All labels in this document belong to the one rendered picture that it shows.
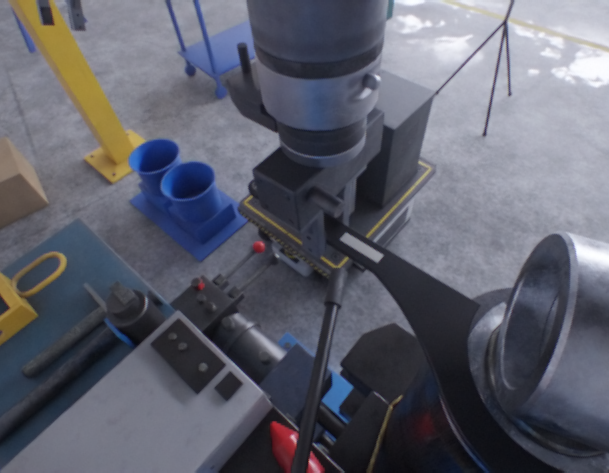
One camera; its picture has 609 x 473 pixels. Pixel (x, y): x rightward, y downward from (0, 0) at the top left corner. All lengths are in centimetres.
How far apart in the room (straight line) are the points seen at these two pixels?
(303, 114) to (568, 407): 25
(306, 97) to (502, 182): 255
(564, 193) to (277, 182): 266
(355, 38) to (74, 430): 73
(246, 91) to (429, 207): 220
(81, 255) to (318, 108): 96
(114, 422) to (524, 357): 63
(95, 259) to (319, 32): 96
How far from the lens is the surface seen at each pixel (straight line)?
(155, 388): 76
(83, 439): 79
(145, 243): 253
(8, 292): 111
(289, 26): 24
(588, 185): 302
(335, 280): 58
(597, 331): 29
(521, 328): 40
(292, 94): 27
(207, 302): 99
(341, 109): 27
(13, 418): 99
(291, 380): 87
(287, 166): 32
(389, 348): 92
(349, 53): 25
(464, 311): 40
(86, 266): 112
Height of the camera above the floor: 187
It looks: 53 degrees down
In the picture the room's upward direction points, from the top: 3 degrees counter-clockwise
